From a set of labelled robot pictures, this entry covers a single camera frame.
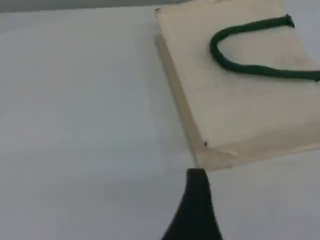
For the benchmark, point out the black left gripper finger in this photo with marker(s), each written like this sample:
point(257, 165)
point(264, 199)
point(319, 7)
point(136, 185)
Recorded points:
point(195, 212)

